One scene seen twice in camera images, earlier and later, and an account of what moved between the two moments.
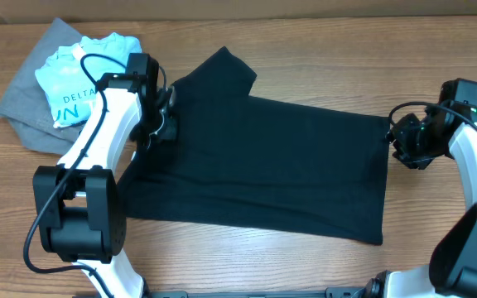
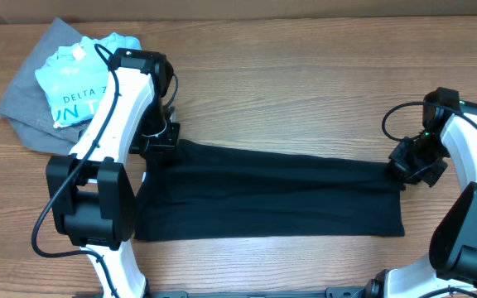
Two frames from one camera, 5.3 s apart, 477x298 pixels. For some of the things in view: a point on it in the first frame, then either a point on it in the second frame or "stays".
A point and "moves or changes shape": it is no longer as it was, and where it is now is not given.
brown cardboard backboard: (61, 12) stays
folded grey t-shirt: (24, 100) stays
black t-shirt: (247, 161) moves or changes shape
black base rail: (345, 292) stays
